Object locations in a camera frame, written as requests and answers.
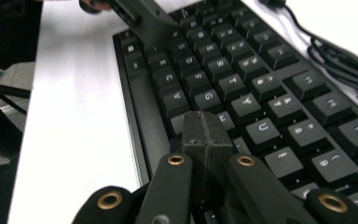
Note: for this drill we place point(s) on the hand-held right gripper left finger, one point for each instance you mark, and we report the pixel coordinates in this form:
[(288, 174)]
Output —
[(195, 140)]

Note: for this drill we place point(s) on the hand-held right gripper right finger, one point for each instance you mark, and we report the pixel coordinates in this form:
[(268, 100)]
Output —
[(220, 146)]

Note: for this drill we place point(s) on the black computer keyboard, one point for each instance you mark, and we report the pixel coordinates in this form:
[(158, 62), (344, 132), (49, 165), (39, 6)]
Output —
[(261, 87)]

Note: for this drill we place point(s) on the white board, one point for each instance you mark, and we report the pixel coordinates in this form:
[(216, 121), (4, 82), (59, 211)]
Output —
[(80, 124)]

